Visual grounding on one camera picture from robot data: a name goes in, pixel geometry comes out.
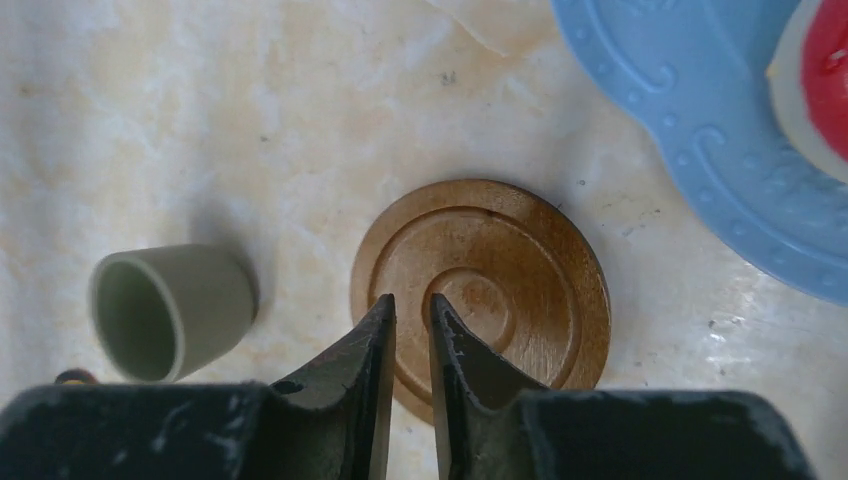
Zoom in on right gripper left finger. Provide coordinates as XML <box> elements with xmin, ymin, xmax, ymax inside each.
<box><xmin>1</xmin><ymin>294</ymin><xmax>396</xmax><ymax>479</ymax></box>

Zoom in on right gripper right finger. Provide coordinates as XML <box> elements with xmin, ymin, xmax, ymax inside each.
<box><xmin>429</xmin><ymin>294</ymin><xmax>816</xmax><ymax>479</ymax></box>

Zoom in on brown coaster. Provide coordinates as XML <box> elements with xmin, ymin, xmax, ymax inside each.
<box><xmin>350</xmin><ymin>179</ymin><xmax>611</xmax><ymax>422</ymax></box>

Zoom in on orange smiley coaster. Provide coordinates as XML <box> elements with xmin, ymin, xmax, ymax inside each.
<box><xmin>54</xmin><ymin>368</ymin><xmax>99</xmax><ymax>385</ymax></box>

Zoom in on red donut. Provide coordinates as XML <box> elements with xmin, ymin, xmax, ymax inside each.
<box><xmin>766</xmin><ymin>0</ymin><xmax>847</xmax><ymax>183</ymax></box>

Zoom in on small olive cup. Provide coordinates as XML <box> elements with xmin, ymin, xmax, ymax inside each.
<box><xmin>88</xmin><ymin>244</ymin><xmax>258</xmax><ymax>383</ymax></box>

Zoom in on blue three-tier cake stand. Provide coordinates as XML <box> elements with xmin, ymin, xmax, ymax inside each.
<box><xmin>552</xmin><ymin>0</ymin><xmax>847</xmax><ymax>305</ymax></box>

